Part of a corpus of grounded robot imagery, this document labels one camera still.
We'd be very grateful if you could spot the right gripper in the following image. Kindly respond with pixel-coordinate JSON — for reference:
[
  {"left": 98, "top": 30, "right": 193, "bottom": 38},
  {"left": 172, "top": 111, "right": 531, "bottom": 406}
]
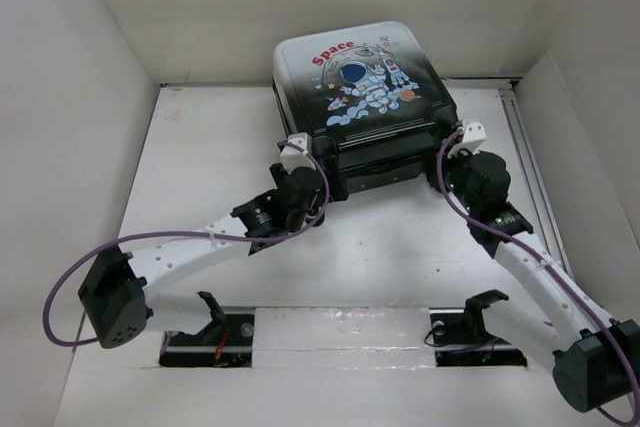
[{"left": 420, "top": 141, "right": 479, "bottom": 214}]

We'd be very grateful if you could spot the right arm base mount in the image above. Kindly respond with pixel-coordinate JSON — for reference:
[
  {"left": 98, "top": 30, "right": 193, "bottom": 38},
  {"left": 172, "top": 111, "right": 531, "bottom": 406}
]
[{"left": 423, "top": 290, "right": 528, "bottom": 368}]

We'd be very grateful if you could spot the black kids suitcase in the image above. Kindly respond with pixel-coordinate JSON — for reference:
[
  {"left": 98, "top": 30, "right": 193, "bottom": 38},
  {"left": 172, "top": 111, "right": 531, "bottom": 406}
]
[{"left": 272, "top": 21, "right": 459, "bottom": 201}]

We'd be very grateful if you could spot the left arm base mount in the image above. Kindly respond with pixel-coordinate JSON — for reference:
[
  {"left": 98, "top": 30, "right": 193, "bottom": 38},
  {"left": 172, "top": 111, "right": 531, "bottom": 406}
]
[{"left": 159, "top": 291, "right": 256, "bottom": 369}]

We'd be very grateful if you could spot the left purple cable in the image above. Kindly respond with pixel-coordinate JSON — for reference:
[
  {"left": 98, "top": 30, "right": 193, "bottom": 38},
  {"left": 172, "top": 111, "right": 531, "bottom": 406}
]
[{"left": 42, "top": 139, "right": 334, "bottom": 348}]

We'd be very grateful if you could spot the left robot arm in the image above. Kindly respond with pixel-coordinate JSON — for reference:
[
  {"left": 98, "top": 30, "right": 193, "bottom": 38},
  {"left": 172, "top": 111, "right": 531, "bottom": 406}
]
[{"left": 78, "top": 160, "right": 330, "bottom": 349}]

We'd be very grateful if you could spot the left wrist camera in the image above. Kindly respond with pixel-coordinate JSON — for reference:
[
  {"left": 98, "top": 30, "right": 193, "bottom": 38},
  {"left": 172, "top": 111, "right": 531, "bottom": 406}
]
[{"left": 279, "top": 133, "right": 315, "bottom": 173}]

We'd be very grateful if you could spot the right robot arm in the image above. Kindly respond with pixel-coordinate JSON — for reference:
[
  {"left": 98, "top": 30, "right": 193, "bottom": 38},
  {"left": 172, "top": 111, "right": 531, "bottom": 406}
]
[{"left": 435, "top": 146, "right": 639, "bottom": 413}]

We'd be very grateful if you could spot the aluminium rail frame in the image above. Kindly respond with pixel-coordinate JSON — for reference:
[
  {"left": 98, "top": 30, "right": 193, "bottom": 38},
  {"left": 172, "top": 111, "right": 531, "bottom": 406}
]
[{"left": 144, "top": 77, "right": 566, "bottom": 259}]

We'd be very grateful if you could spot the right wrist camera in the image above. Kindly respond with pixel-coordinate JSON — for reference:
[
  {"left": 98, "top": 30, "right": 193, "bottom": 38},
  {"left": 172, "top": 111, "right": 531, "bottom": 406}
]
[{"left": 456, "top": 118, "right": 486, "bottom": 153}]

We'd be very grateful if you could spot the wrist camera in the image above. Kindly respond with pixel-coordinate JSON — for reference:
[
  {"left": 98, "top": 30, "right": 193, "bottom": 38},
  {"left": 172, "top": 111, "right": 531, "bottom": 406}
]
[
  {"left": 456, "top": 118, "right": 486, "bottom": 153},
  {"left": 279, "top": 133, "right": 315, "bottom": 173}
]

